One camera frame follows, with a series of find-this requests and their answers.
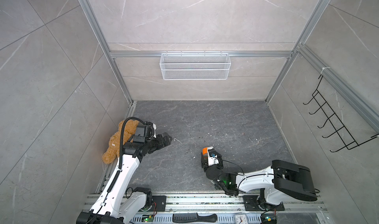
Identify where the orange curved lego piece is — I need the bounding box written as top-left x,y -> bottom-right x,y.
202,147 -> 214,155

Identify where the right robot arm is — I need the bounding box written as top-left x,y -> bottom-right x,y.
201,147 -> 317,211

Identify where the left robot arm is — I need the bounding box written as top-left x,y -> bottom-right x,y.
76,133 -> 173,224

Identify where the brown teddy bear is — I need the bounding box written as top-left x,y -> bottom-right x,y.
102,120 -> 140,164

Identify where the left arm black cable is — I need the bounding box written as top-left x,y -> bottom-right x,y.
118,117 -> 147,170

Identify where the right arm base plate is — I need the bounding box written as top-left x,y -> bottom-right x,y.
242,195 -> 285,211

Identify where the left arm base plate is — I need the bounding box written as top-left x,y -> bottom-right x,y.
134,194 -> 167,212

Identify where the white wire mesh basket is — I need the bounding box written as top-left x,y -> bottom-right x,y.
159,53 -> 231,81

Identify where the aluminium mounting rail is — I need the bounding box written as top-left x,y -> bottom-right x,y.
153,193 -> 328,213

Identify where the black wire hook rack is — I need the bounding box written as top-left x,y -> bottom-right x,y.
303,75 -> 379,153

